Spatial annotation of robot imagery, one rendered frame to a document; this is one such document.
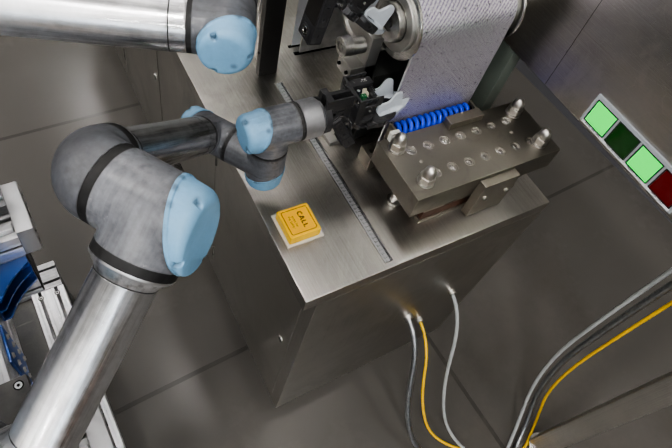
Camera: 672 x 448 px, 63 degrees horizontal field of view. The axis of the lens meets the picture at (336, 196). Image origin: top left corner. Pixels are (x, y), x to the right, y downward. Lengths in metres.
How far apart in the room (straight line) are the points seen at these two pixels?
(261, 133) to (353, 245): 0.33
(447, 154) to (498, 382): 1.18
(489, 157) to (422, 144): 0.15
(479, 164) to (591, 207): 1.69
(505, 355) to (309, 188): 1.26
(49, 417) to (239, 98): 0.83
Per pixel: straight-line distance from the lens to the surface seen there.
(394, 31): 1.05
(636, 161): 1.18
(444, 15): 1.07
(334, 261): 1.11
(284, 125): 0.98
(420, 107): 1.22
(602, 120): 1.20
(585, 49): 1.21
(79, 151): 0.74
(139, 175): 0.70
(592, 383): 2.38
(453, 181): 1.14
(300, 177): 1.21
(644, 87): 1.15
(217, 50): 0.74
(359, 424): 1.96
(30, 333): 1.84
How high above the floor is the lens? 1.86
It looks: 53 degrees down
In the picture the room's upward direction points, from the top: 19 degrees clockwise
